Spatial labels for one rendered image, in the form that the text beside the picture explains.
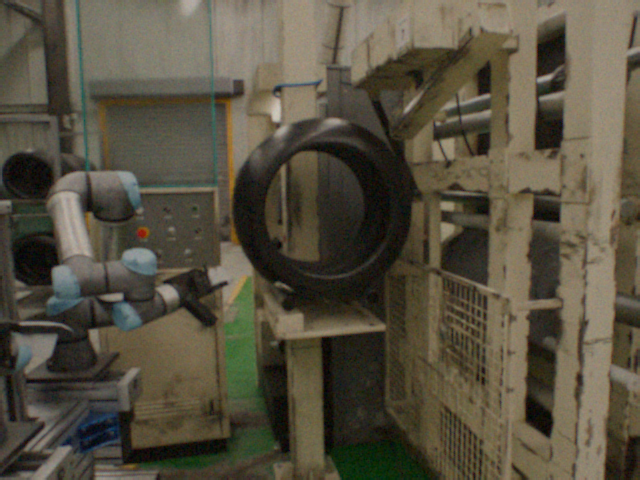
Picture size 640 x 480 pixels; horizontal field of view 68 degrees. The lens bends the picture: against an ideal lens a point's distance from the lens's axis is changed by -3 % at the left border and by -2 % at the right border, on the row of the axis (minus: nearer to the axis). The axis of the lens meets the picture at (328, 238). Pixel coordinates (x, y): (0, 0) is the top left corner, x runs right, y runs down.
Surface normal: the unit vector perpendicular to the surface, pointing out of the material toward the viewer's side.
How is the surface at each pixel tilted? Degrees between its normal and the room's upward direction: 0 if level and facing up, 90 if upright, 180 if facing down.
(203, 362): 90
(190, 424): 90
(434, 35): 90
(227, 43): 90
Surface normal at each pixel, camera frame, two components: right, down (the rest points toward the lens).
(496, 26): 0.21, -0.20
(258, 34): 0.05, 0.11
